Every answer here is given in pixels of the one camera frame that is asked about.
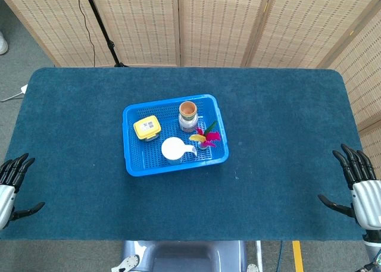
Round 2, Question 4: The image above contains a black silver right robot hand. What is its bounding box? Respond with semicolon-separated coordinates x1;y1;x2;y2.
317;143;381;240

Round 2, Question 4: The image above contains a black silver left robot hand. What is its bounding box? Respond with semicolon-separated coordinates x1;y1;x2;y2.
0;152;45;230

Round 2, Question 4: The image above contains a green container with yellow lid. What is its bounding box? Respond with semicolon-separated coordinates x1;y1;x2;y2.
133;114;162;142

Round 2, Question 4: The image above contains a colourful feather shuttlecock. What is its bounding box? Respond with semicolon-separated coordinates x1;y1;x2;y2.
189;120;221;151

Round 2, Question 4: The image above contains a pale blue mug with handle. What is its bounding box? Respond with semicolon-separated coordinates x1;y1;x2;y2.
161;136;198;165

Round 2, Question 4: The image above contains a clear jar with brown pellets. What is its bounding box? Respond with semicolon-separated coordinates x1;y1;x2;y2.
178;113;199;133

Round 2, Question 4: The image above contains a small floral printed cup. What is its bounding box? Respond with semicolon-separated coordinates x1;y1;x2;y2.
179;101;198;118

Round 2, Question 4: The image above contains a blue perforated plastic basket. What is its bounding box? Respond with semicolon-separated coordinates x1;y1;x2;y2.
122;93;230;177

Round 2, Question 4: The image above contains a dark blue table mat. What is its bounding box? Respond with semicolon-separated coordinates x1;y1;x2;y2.
0;67;377;242

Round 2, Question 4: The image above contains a yellow floor tape strip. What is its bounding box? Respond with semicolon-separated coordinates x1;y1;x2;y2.
292;240;304;272

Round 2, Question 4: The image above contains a white shoe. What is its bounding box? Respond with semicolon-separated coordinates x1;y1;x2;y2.
0;31;9;55

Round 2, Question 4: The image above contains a grey-blue robot torso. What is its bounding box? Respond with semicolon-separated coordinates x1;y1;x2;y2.
111;240;260;272

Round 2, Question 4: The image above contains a black tripod stand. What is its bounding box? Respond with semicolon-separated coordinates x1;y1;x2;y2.
82;0;130;68

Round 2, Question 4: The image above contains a blue floor cable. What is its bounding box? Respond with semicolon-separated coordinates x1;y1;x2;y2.
276;240;284;272

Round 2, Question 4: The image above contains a white power adapter with cord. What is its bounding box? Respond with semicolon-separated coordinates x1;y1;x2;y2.
0;84;29;102

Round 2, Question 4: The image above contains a thin black hanging cable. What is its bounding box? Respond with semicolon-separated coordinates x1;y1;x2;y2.
72;0;96;67

